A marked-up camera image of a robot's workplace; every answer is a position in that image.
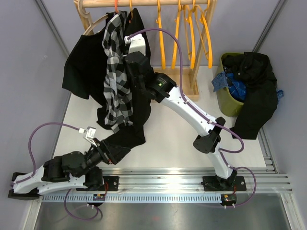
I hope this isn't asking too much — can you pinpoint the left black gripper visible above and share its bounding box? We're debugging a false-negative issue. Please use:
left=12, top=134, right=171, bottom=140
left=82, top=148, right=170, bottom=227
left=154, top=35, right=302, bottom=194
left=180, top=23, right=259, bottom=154
left=76, top=138, right=130, bottom=178

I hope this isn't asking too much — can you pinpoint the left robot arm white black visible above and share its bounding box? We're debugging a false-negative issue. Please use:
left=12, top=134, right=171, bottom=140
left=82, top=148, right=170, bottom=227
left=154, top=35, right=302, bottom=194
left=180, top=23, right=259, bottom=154
left=8, top=138, right=131, bottom=200

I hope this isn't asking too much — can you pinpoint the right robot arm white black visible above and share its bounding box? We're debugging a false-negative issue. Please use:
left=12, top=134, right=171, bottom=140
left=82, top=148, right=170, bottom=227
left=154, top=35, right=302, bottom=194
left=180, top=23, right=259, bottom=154
left=124, top=51, right=237, bottom=191

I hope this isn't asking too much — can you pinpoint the orange hanger empty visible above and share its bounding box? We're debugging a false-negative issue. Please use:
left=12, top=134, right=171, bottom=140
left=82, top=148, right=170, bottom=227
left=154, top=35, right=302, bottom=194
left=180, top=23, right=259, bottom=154
left=185, top=0, right=214, bottom=69
left=171, top=0, right=181, bottom=69

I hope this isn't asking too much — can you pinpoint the black white checkered shirt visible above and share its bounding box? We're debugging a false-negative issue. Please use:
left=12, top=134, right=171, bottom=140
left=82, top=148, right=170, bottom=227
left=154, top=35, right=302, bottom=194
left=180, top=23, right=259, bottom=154
left=102, top=11, right=133, bottom=133

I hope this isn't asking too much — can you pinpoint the black t-shirt on rack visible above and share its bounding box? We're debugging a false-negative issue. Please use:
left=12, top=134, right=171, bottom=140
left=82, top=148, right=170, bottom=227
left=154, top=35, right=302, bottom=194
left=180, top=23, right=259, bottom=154
left=62, top=11, right=113, bottom=108

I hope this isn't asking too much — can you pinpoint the red orange hanger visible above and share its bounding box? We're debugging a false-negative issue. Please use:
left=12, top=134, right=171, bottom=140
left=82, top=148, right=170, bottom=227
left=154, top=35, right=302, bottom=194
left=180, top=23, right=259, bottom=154
left=114, top=0, right=119, bottom=13

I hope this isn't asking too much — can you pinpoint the blue checked shirt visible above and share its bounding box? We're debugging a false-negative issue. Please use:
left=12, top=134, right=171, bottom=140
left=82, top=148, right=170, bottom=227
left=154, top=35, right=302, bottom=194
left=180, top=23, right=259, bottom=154
left=212, top=70, right=284, bottom=106

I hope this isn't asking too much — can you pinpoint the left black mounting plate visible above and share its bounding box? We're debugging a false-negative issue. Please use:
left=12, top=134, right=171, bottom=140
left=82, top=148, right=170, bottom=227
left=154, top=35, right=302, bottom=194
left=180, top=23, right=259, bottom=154
left=76, top=176, right=119, bottom=192

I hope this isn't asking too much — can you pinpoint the black mounting plate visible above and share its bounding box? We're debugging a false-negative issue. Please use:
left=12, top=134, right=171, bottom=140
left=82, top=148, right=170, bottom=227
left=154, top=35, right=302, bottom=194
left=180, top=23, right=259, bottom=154
left=76, top=176, right=119, bottom=192
left=201, top=176, right=247, bottom=192

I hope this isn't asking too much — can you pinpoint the wooden clothes rack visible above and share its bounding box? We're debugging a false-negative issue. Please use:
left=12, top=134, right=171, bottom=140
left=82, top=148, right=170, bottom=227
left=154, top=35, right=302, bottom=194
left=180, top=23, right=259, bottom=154
left=74, top=0, right=217, bottom=100

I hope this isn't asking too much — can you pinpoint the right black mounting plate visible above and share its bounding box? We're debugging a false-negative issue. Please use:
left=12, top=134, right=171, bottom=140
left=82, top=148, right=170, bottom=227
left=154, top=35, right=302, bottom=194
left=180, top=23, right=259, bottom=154
left=201, top=176, right=247, bottom=192

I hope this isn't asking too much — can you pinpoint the green laundry basket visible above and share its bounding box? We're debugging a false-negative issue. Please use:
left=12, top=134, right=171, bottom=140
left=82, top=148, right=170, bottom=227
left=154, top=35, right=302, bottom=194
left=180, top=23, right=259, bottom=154
left=215, top=52, right=243, bottom=117

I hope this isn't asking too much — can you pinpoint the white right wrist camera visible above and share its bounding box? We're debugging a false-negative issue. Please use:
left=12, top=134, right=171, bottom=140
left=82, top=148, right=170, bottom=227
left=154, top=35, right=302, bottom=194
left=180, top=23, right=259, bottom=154
left=124, top=34, right=146, bottom=56

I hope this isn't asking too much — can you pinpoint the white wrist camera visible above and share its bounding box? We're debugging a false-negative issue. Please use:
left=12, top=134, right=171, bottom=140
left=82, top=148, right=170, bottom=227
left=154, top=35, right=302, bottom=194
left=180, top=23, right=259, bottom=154
left=124, top=34, right=146, bottom=56
left=78, top=126, right=97, bottom=147

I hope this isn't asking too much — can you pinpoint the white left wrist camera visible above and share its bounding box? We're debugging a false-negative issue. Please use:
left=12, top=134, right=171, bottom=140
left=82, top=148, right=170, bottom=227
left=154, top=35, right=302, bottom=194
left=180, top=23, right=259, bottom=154
left=78, top=126, right=97, bottom=147

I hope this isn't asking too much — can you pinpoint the white slotted cable duct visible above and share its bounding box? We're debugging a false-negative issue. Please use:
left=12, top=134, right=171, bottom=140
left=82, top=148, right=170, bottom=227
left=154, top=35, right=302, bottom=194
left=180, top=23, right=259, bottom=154
left=42, top=192, right=222, bottom=203

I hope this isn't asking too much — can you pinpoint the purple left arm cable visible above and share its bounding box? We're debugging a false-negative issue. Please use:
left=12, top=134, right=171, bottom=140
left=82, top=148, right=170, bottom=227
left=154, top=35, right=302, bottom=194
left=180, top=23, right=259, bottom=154
left=9, top=122, right=81, bottom=185

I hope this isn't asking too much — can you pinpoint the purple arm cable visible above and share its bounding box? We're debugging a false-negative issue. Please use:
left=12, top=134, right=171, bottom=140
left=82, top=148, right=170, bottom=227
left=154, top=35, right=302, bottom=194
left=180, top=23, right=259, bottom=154
left=9, top=122, right=81, bottom=185
left=128, top=28, right=258, bottom=199

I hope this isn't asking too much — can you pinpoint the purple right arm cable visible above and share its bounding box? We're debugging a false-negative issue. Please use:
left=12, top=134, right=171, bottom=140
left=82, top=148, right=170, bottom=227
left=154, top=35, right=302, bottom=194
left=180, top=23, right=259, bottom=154
left=128, top=28, right=258, bottom=199

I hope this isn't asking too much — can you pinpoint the aluminium rail base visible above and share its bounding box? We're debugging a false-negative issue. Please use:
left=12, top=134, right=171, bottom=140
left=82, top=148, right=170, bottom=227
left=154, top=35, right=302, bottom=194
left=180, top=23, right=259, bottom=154
left=103, top=168, right=293, bottom=194

